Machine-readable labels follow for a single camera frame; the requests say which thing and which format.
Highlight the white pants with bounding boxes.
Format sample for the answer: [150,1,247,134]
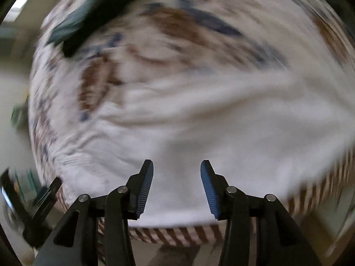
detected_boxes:
[52,70,354,228]

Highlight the folded dark green garment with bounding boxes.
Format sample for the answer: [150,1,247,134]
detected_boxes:
[47,0,108,46]

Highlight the floral bed blanket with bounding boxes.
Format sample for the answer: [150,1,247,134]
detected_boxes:
[29,0,354,246]

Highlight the folded black garment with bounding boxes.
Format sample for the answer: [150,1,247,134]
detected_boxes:
[60,0,135,58]

